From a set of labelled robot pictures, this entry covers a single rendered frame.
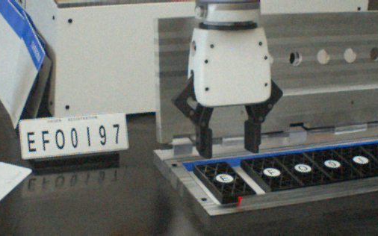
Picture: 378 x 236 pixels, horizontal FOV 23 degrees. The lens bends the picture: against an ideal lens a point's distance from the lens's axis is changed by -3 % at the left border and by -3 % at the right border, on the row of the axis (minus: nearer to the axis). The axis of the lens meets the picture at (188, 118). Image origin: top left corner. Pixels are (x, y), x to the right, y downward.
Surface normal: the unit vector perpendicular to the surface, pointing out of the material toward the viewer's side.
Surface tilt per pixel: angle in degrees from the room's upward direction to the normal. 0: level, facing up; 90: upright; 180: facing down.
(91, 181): 0
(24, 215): 0
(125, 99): 90
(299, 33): 76
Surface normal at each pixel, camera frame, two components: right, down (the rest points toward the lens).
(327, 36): 0.38, 0.15
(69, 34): 0.37, 0.38
